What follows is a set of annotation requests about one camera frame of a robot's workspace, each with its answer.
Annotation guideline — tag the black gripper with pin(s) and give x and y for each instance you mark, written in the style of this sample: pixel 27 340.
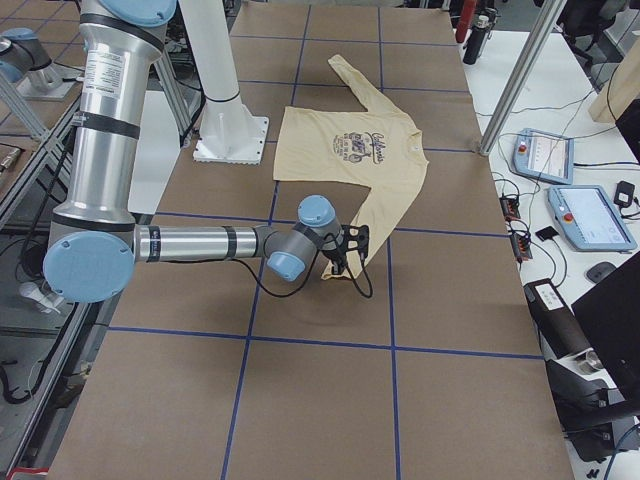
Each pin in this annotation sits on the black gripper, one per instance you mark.
pixel 336 256

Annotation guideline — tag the cream long sleeve shirt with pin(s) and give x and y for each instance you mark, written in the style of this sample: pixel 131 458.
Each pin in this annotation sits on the cream long sleeve shirt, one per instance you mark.
pixel 380 148

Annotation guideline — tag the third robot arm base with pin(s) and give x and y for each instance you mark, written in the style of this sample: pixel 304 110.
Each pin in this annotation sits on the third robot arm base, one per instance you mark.
pixel 27 66

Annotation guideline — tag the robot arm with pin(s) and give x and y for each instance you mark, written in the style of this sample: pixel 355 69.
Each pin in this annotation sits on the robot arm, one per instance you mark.
pixel 94 240

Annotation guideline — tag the red circuit board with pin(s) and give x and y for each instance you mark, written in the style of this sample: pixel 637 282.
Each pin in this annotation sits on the red circuit board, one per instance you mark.
pixel 521 246
pixel 510 208

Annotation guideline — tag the black square pad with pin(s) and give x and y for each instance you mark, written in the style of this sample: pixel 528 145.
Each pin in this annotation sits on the black square pad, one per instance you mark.
pixel 547 233

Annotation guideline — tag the upper teach pendant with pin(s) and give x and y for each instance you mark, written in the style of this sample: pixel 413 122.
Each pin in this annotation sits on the upper teach pendant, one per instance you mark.
pixel 544 156

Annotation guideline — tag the teach pendant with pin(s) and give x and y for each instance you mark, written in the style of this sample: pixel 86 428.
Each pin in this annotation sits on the teach pendant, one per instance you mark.
pixel 589 219
pixel 544 156

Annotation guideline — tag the black labelled box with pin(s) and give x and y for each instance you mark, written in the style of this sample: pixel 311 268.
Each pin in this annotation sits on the black labelled box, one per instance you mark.
pixel 554 318

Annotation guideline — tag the black water bottle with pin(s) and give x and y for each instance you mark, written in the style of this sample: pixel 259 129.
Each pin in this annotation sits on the black water bottle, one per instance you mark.
pixel 476 40

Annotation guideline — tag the lower teach pendant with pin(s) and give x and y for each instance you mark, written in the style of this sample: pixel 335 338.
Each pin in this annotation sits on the lower teach pendant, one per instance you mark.
pixel 589 219

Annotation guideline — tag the black computer mouse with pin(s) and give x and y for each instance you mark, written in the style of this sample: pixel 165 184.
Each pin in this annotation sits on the black computer mouse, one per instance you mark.
pixel 600 271

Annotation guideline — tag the metal cup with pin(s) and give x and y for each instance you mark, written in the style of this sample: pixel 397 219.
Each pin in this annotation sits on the metal cup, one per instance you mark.
pixel 589 362

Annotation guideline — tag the black monitor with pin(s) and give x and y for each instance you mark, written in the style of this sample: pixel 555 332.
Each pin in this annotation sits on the black monitor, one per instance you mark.
pixel 608 315

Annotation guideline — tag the red fire extinguisher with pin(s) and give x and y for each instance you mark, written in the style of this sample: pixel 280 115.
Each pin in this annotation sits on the red fire extinguisher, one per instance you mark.
pixel 465 18

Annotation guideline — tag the white power strip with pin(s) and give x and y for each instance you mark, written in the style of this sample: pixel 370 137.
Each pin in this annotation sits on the white power strip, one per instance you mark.
pixel 46 302

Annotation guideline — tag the black power adapter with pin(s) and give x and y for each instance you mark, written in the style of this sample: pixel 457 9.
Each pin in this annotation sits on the black power adapter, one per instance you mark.
pixel 624 194

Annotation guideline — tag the wooden board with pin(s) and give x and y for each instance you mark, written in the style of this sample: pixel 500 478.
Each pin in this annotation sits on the wooden board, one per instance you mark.
pixel 618 93

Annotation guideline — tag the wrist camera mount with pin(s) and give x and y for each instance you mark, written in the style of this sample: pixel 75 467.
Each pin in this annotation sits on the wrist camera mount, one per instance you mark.
pixel 356 239

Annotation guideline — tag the white camera pedestal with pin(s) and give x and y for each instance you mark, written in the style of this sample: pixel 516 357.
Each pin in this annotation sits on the white camera pedestal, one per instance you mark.
pixel 229 133

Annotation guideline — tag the aluminium frame post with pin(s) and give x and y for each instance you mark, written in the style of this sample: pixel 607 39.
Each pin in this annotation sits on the aluminium frame post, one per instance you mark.
pixel 526 60

